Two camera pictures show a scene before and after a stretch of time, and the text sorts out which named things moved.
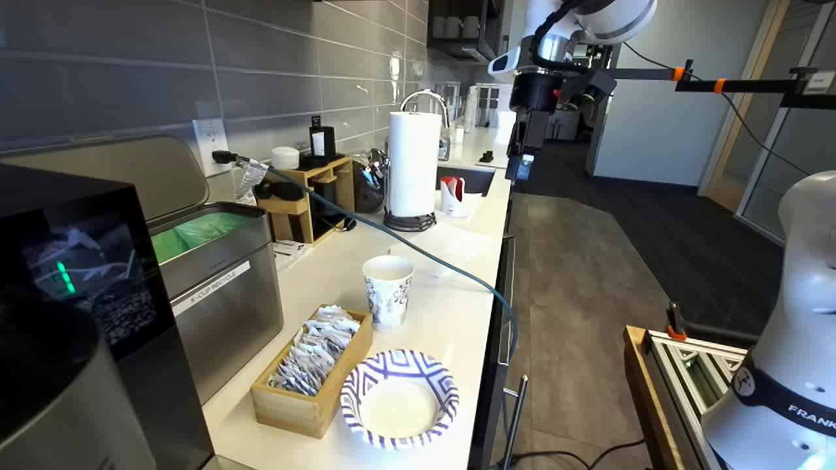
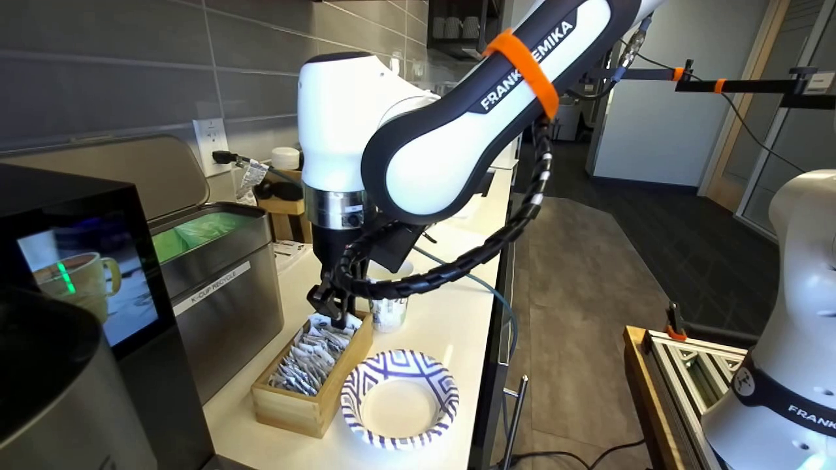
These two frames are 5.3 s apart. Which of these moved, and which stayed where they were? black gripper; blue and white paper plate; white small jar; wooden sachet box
Moved: black gripper
Stayed: wooden sachet box; blue and white paper plate; white small jar
